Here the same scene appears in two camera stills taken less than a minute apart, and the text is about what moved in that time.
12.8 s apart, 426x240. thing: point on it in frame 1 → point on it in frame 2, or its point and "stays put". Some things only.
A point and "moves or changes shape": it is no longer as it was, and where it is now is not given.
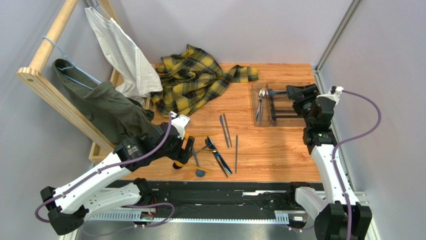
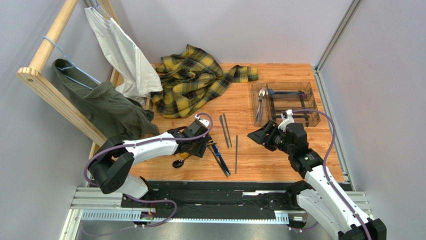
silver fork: x=261 y=94 stays put
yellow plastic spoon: x=179 y=164 moves or changes shape
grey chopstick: x=227 y=129 stays put
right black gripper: x=298 y=94 → x=268 y=137
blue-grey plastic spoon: x=199 y=173 → x=301 y=96
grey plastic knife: x=236 y=155 stays put
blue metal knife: x=213 y=147 stays put
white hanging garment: x=140 y=79 stays put
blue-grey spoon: x=271 y=92 stays put
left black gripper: x=181 y=155 → x=200 y=150
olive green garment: x=123 y=116 stays put
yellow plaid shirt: x=191 y=81 stays put
